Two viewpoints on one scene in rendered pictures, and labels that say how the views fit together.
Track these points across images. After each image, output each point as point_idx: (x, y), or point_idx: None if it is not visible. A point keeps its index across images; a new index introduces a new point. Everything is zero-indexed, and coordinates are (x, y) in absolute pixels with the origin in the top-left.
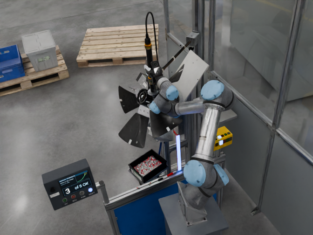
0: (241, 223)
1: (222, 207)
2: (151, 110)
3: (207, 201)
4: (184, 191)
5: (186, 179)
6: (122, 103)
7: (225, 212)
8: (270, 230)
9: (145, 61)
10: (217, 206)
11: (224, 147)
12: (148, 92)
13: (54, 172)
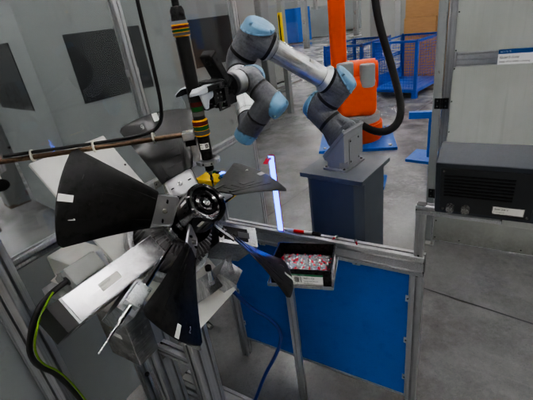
0: (231, 330)
1: (217, 359)
2: (234, 192)
3: (320, 163)
4: (350, 122)
5: (355, 83)
6: (185, 332)
7: (225, 352)
8: (224, 304)
9: (57, 228)
10: (319, 159)
11: (116, 357)
12: (214, 159)
13: (515, 159)
